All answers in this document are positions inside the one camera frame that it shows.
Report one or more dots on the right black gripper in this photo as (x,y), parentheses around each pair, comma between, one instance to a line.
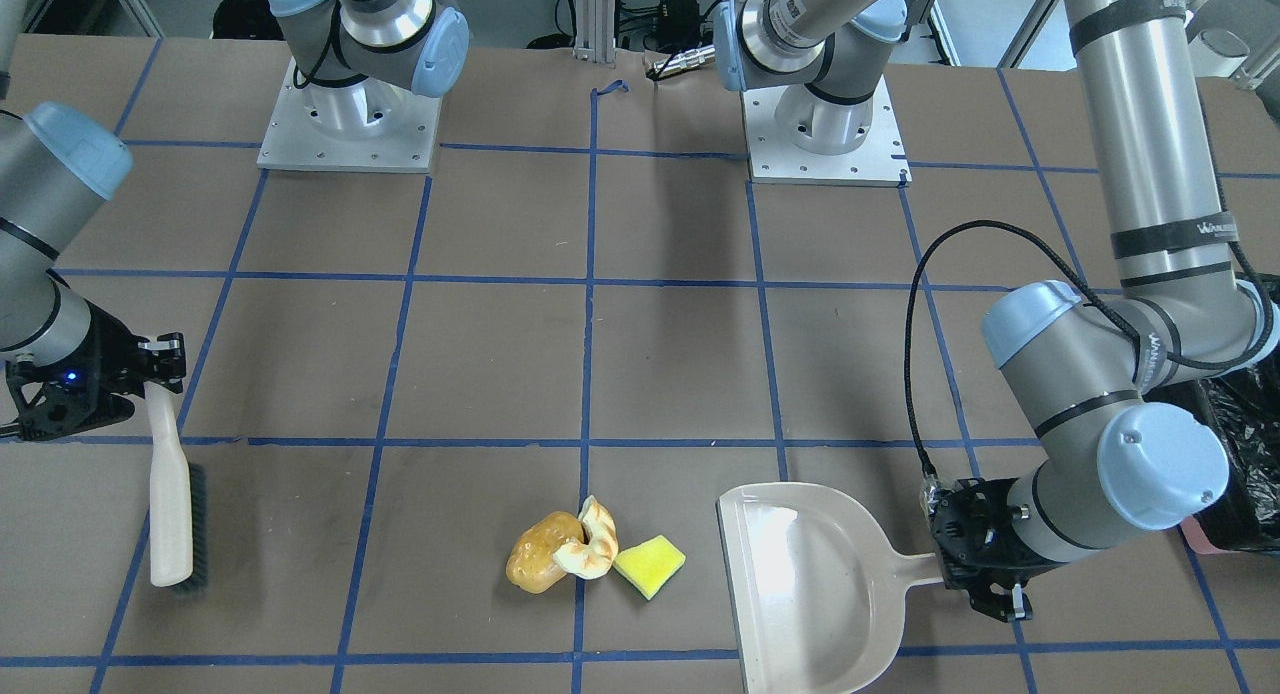
(106,349)

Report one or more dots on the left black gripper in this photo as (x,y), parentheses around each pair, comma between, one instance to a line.
(984,530)

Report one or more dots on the beige hand brush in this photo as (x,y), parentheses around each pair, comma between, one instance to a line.
(177,504)

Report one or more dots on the beige plastic dustpan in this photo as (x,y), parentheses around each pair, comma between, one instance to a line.
(819,594)

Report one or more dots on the yellow green sponge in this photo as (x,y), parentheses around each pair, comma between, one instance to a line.
(649,566)

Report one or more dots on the orange bread roll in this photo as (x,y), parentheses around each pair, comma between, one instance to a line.
(530,565)

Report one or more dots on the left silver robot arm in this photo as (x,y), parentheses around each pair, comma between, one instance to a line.
(1080,367)

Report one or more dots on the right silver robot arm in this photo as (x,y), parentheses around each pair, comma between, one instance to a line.
(59,165)

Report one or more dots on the black lined trash bin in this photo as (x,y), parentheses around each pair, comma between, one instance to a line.
(1243,408)

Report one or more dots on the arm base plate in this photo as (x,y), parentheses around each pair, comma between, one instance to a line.
(794,138)
(368,127)

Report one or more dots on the aluminium frame post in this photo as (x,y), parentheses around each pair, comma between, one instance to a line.
(595,31)

